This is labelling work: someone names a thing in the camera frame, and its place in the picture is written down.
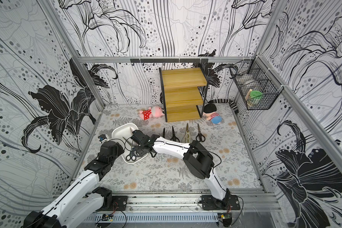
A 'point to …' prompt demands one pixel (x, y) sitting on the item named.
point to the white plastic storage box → (121, 133)
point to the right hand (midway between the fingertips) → (143, 146)
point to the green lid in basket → (256, 94)
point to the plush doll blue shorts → (209, 113)
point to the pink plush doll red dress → (155, 111)
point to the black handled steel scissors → (200, 137)
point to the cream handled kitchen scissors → (186, 136)
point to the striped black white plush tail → (231, 102)
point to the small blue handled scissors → (131, 156)
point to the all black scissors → (174, 137)
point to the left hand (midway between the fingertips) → (122, 146)
